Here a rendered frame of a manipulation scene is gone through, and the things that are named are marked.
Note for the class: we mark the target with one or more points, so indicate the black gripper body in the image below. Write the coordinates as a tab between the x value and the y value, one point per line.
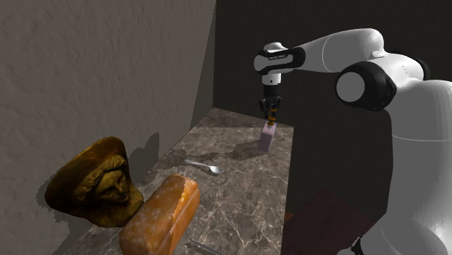
270	97

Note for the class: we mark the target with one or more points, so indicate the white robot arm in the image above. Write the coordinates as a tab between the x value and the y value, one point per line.
416	148

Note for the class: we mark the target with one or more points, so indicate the silver spoon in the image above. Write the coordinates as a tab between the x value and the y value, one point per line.
208	167

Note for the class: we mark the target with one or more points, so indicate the dark red robot stand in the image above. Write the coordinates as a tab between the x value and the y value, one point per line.
325	226

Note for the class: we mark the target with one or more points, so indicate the brown bread loaf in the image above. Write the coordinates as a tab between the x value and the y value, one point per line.
160	219

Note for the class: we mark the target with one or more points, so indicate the silver knife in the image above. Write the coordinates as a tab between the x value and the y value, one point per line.
204	248

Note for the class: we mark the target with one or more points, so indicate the golden bust head figure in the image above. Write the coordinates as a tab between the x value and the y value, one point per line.
97	183

